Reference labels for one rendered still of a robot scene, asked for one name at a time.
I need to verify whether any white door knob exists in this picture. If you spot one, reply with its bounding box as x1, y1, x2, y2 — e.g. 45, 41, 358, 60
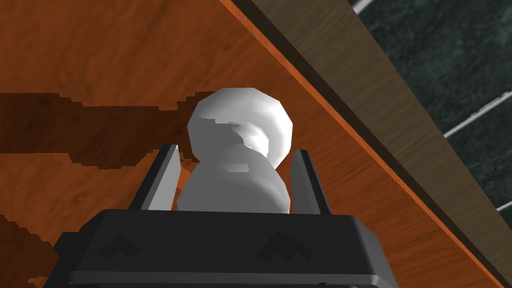
176, 87, 294, 215

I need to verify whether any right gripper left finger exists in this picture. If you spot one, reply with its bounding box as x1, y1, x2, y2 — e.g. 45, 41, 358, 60
128, 143, 182, 212

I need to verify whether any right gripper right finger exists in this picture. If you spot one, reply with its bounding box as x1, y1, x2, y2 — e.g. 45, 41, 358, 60
289, 149, 333, 215

